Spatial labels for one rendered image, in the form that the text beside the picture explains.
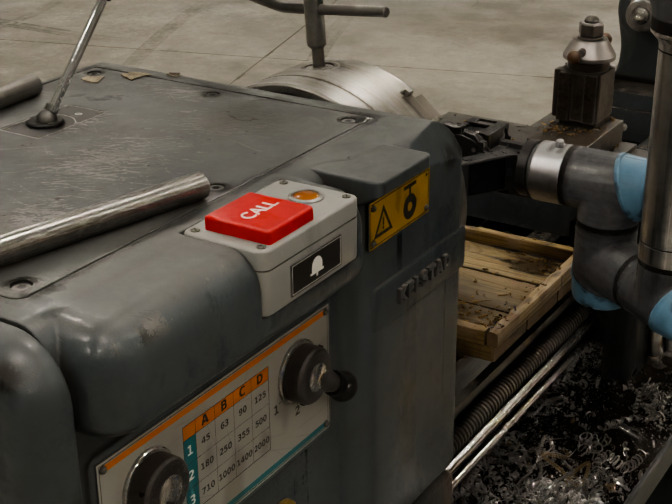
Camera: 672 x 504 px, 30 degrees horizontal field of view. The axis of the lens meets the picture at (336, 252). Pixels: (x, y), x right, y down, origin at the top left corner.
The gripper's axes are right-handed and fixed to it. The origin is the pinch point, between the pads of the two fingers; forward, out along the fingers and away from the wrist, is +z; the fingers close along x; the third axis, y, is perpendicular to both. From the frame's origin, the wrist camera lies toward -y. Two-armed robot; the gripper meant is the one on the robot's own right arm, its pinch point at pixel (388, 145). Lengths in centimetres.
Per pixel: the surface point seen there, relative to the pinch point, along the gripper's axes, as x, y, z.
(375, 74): 14.9, -17.2, -8.0
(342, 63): 15.6, -17.4, -3.8
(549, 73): -107, 404, 143
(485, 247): -19.6, 17.7, -6.5
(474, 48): -107, 427, 194
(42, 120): 18, -56, 5
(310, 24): 20.4, -20.5, -1.5
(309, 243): 16, -63, -29
